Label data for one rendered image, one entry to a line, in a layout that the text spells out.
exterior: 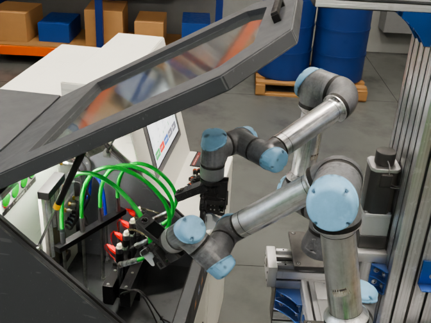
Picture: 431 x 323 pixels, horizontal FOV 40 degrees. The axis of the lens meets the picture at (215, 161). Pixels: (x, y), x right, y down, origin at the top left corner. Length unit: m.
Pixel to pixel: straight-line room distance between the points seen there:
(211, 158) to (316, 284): 0.71
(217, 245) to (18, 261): 0.56
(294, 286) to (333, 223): 0.90
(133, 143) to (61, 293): 0.72
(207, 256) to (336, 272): 0.34
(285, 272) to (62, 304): 0.83
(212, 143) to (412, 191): 0.58
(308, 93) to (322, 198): 0.74
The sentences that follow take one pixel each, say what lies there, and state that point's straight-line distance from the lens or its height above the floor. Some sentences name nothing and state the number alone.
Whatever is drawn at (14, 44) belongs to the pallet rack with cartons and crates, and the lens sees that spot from 7.41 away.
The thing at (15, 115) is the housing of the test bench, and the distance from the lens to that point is 2.12.
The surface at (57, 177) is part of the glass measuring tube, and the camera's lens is 2.14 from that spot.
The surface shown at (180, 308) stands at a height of 0.95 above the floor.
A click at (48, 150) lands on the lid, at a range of 1.52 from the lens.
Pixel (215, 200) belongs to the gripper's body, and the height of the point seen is 1.37.
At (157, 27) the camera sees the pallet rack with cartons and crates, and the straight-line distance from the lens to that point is 7.14.
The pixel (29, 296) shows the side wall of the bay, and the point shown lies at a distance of 1.83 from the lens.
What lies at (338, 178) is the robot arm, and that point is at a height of 1.67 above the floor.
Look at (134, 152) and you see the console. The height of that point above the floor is 1.30.
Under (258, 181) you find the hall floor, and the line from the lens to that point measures 4.79.
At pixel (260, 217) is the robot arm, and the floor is 1.45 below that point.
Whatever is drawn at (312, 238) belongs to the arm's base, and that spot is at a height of 1.11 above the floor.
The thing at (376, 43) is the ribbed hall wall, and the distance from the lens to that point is 8.58.
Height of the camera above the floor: 2.32
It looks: 27 degrees down
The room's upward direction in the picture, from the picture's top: 3 degrees clockwise
